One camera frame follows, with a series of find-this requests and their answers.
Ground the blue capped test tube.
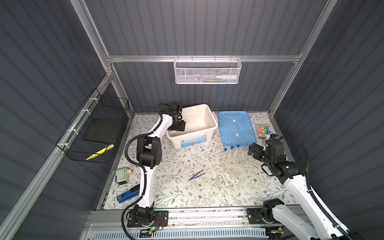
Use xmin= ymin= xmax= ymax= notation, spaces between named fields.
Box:
xmin=228 ymin=146 xmax=235 ymax=162
xmin=222 ymin=148 xmax=228 ymax=164
xmin=234 ymin=145 xmax=240 ymax=159

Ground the clear test tube rack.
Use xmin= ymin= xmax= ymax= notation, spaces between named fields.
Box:
xmin=221 ymin=148 xmax=242 ymax=176

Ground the white plastic storage box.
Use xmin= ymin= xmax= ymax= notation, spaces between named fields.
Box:
xmin=166 ymin=104 xmax=219 ymax=150

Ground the small clear glass beaker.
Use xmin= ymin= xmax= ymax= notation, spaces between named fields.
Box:
xmin=228 ymin=169 xmax=241 ymax=180

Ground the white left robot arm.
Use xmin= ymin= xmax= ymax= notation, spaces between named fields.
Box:
xmin=134 ymin=103 xmax=186 ymax=222

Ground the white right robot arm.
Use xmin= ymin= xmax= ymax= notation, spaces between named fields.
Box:
xmin=248 ymin=137 xmax=354 ymax=240

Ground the colourful pH paper pack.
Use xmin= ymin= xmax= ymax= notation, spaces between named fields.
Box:
xmin=257 ymin=124 xmax=270 ymax=139

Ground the blue plastic box lid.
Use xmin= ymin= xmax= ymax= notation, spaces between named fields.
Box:
xmin=219 ymin=111 xmax=257 ymax=146

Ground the white bottle in basket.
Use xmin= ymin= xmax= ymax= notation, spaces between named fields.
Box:
xmin=215 ymin=75 xmax=238 ymax=81

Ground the small green white device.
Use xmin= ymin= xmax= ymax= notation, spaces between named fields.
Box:
xmin=115 ymin=168 xmax=133 ymax=186

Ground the blue object at table edge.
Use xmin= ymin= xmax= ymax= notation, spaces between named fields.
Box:
xmin=117 ymin=188 xmax=140 ymax=204

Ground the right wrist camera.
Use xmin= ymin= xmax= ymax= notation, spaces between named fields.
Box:
xmin=268 ymin=134 xmax=279 ymax=141

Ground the white wire mesh basket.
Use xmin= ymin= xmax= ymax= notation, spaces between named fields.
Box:
xmin=173 ymin=57 xmax=242 ymax=85

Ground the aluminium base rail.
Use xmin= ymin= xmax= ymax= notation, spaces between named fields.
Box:
xmin=86 ymin=206 xmax=328 ymax=232

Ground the black wire wall basket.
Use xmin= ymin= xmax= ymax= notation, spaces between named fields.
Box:
xmin=57 ymin=90 xmax=130 ymax=164

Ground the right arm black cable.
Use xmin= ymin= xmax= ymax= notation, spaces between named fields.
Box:
xmin=278 ymin=135 xmax=355 ymax=240

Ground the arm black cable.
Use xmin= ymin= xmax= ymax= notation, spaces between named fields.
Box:
xmin=120 ymin=103 xmax=172 ymax=240
xmin=278 ymin=135 xmax=355 ymax=240

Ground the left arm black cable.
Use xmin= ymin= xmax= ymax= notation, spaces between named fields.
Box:
xmin=120 ymin=103 xmax=172 ymax=240

